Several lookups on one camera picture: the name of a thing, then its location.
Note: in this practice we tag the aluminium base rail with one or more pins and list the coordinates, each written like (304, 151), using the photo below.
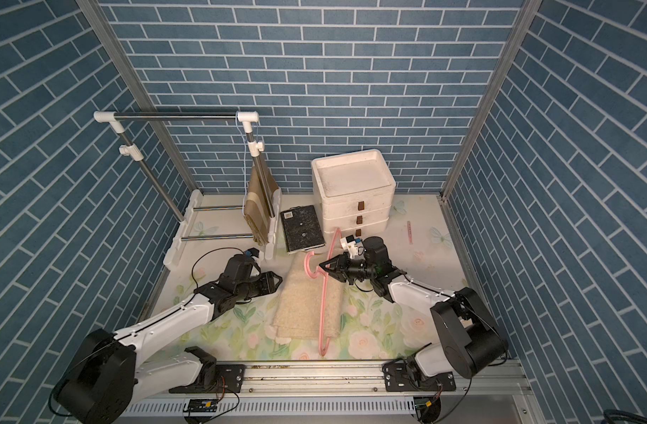
(357, 391)

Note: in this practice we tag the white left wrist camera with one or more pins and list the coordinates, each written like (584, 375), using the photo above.
(253, 253)

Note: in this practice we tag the beige brown plaid scarf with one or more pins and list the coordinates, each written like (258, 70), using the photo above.
(256, 210)

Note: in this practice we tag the black hardcover book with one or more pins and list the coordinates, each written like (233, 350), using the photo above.
(302, 229)

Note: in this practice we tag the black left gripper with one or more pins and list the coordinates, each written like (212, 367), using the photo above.
(269, 285)

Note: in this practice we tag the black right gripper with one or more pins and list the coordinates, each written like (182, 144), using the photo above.
(342, 273)

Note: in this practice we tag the steel clothes rack white joints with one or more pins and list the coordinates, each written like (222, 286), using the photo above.
(209, 147)

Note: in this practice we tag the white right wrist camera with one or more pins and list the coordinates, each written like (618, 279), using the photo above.
(353, 246)

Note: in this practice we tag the beige knitted cloth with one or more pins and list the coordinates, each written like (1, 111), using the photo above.
(298, 314)

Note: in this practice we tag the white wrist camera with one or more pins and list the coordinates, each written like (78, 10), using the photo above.
(253, 253)
(353, 246)

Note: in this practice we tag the white three-drawer storage box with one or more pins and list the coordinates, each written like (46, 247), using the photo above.
(353, 193)

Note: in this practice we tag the pink plastic hanger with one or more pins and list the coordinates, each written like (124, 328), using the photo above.
(323, 297)

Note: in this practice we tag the floral table mat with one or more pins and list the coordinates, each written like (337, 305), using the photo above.
(371, 328)

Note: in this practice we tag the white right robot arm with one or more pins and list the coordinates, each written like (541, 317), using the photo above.
(469, 339)

